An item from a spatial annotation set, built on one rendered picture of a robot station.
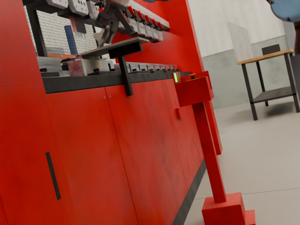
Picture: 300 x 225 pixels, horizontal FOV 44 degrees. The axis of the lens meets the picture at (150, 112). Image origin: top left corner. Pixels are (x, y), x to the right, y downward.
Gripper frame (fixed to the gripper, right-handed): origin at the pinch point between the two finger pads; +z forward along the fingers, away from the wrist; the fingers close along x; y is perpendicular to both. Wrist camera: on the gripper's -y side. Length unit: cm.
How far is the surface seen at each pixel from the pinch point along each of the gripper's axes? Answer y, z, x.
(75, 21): 14.8, -5.3, 4.8
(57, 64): 0.3, 8.6, 34.8
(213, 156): -66, 28, -34
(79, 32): 12.6, -1.4, 1.9
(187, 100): -41, 7, -27
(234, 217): -89, 48, -27
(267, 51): -75, -56, -431
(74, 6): 15.4, -11.4, 10.4
